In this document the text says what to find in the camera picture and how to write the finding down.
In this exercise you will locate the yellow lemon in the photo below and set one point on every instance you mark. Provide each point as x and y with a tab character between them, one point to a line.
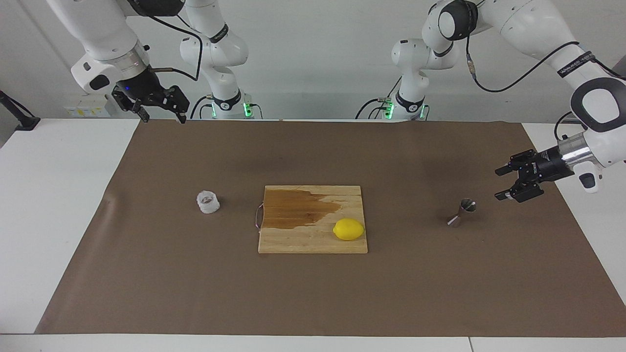
348	230

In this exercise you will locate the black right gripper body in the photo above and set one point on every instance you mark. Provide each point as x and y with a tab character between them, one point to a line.
142	85

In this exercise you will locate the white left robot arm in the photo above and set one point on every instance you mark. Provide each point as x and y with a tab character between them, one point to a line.
528	24

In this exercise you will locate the wooden cutting board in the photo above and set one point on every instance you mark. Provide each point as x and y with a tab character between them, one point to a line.
303	239

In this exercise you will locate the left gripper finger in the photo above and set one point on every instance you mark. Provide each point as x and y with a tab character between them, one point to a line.
518	161
525	191

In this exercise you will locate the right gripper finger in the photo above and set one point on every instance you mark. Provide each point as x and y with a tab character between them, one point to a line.
129	104
178	98

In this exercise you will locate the brown paper table mat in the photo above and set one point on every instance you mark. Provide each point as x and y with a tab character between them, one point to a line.
313	293

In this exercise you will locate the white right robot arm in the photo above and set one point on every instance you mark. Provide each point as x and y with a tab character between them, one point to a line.
102	34

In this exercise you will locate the black clamp mount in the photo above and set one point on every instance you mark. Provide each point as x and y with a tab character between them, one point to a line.
22	120

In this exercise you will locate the clear crinkled plastic cup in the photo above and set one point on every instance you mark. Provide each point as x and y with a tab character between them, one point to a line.
208	205

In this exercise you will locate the steel double jigger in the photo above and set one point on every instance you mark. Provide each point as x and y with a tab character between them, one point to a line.
467	205

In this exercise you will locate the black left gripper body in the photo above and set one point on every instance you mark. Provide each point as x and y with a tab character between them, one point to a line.
550	167

